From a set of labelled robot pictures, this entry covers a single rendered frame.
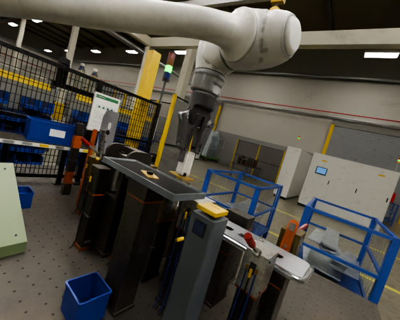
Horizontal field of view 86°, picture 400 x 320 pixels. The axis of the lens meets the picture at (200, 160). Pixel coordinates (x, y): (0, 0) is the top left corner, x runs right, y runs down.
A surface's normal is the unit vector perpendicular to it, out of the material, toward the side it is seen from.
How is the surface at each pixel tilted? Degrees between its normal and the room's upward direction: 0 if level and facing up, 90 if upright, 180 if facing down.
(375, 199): 90
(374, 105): 90
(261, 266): 90
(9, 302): 0
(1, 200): 42
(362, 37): 90
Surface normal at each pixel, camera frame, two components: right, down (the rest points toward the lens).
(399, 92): -0.54, -0.07
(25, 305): 0.27, -0.96
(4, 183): 0.75, -0.52
